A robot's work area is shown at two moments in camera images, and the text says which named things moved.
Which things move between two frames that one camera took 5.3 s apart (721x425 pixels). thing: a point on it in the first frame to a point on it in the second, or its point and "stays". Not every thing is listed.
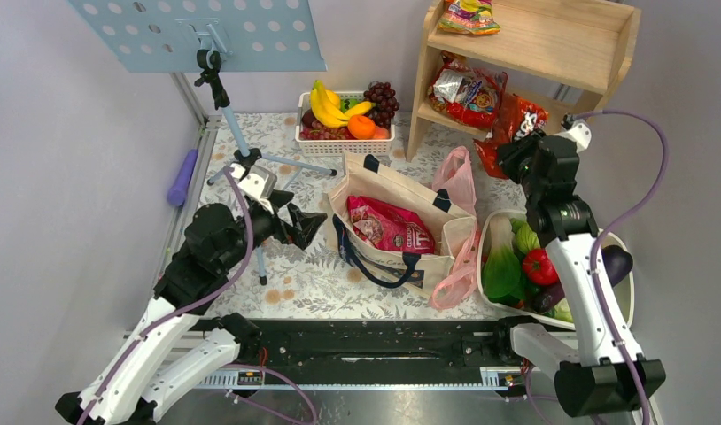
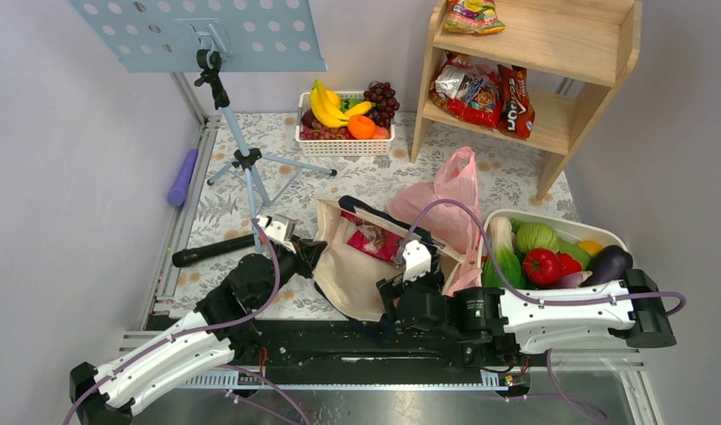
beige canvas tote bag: (446, 221) to (354, 246)
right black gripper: (509, 155) to (391, 289)
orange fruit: (361, 127) stays
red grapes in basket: (320, 132) stays
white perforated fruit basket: (317, 147) stays
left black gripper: (305, 223) to (308, 251)
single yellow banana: (360, 109) stays
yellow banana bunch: (325, 106) stays
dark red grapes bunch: (386, 104) stays
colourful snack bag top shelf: (469, 16) stays
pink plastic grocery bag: (453, 179) stays
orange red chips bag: (515, 118) to (515, 118)
